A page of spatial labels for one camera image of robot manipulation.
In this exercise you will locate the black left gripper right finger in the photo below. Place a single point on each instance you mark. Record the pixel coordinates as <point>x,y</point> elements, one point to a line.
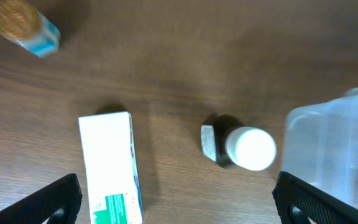
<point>298,202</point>

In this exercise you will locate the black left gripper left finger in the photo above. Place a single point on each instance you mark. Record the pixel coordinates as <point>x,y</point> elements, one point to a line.
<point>57,203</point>

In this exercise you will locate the dark bottle with white cap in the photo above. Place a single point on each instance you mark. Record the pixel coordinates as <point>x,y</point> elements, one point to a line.
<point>228,142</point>

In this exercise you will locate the clear plastic container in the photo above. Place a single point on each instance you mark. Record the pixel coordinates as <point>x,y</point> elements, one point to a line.
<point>321,146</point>

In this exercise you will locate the white and green box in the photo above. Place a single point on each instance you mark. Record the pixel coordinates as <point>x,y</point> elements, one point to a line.
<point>111,168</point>

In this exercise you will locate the small jar with gold lid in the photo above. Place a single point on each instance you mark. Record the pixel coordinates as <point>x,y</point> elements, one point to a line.
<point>24,25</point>

